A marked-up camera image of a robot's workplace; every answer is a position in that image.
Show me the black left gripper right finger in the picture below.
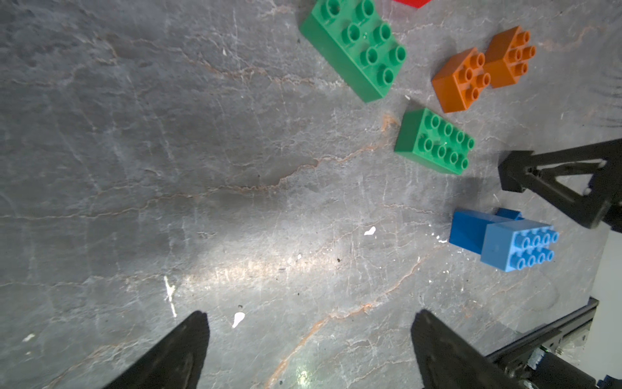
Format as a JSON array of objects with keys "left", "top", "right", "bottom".
[{"left": 411, "top": 310, "right": 520, "bottom": 388}]

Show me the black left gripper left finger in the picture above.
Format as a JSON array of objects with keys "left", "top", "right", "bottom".
[{"left": 106, "top": 311, "right": 210, "bottom": 388}]

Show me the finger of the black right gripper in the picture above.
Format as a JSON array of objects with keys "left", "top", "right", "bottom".
[{"left": 498, "top": 139, "right": 621, "bottom": 230}]

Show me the blue square lego brick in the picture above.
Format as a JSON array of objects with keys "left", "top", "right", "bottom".
[{"left": 496, "top": 207, "right": 524, "bottom": 220}]

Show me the light blue long lego brick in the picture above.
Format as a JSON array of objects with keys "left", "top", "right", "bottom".
[{"left": 480, "top": 220, "right": 560, "bottom": 272}]

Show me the dark blue lego brick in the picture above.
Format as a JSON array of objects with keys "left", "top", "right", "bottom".
[{"left": 449, "top": 208, "right": 510, "bottom": 254}]

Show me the orange lego brick right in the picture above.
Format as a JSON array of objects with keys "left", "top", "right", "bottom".
[{"left": 484, "top": 26, "right": 536, "bottom": 88}]

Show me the orange lego brick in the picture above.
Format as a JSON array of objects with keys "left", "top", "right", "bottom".
[
  {"left": 432, "top": 48, "right": 492, "bottom": 113},
  {"left": 484, "top": 26, "right": 536, "bottom": 88}
]

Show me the orange lego brick left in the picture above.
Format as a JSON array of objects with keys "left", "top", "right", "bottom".
[{"left": 432, "top": 48, "right": 492, "bottom": 113}]

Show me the red long lego brick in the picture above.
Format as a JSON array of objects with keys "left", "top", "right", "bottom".
[{"left": 395, "top": 0, "right": 432, "bottom": 9}]

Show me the dark green long lego brick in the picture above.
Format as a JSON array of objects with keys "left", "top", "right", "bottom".
[{"left": 300, "top": 0, "right": 408, "bottom": 103}]

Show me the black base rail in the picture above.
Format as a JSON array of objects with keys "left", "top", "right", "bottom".
[{"left": 487, "top": 298, "right": 599, "bottom": 388}]

